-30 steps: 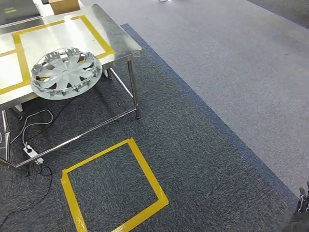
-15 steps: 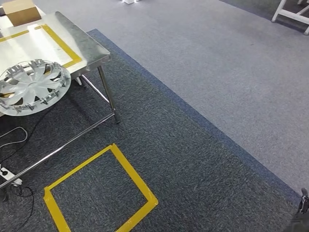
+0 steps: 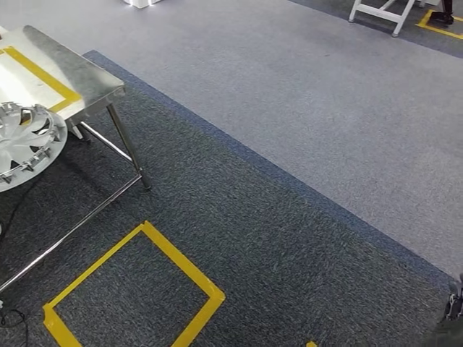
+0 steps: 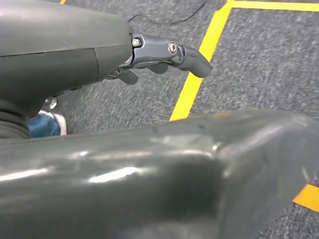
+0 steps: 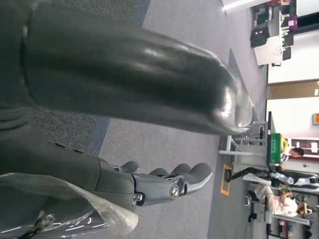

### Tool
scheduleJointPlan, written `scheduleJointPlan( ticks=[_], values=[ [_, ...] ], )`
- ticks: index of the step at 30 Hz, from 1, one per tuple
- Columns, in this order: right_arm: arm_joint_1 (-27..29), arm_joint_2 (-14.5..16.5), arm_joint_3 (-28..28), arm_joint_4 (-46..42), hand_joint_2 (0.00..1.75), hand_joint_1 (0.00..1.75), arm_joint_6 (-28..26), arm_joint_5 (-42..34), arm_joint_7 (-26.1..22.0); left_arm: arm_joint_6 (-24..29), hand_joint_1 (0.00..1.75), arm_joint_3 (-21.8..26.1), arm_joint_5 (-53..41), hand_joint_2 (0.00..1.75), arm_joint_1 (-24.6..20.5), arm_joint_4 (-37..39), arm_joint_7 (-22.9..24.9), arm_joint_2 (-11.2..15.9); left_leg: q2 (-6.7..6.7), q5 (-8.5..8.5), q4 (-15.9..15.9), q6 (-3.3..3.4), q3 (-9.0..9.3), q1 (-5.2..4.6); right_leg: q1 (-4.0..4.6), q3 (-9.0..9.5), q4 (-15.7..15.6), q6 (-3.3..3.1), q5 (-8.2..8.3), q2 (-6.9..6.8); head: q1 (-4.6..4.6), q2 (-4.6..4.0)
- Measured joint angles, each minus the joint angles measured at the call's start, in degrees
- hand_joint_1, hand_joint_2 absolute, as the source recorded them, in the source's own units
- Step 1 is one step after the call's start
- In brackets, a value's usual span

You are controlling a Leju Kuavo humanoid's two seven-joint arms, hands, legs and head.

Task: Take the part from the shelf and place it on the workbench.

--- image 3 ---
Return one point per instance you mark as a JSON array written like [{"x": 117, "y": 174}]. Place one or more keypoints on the yellow floor tape square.
[{"x": 312, "y": 344}]

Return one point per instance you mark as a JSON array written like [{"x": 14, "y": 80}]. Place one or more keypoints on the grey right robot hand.
[{"x": 455, "y": 301}]

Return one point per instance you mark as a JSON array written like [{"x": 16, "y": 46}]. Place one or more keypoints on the grey plastic wheel hubcap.
[{"x": 21, "y": 139}]

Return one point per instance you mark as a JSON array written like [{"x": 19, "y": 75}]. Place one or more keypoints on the stainless steel workbench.
[{"x": 90, "y": 81}]

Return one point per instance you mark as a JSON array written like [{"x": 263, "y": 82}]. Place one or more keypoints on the person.
[{"x": 446, "y": 12}]

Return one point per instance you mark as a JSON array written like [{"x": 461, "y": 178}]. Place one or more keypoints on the white box edge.
[{"x": 141, "y": 3}]

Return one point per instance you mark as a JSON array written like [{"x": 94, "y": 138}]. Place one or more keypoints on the white table frame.
[{"x": 380, "y": 12}]

